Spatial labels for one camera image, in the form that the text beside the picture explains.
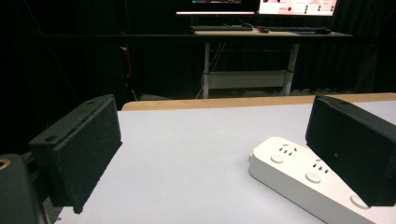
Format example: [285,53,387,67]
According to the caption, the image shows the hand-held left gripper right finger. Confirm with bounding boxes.
[304,94,396,208]

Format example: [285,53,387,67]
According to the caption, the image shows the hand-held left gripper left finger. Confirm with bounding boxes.
[28,94,123,215]

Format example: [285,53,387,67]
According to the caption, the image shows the white power strip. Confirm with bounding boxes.
[247,136,396,224]

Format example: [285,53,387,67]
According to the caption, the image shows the black keyboard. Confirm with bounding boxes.
[190,24,254,33]
[268,25,317,33]

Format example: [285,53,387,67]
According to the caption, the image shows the desk with white legs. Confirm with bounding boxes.
[190,28,354,100]

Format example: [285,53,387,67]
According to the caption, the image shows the computer monitor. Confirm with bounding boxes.
[176,0,256,16]
[258,0,339,17]

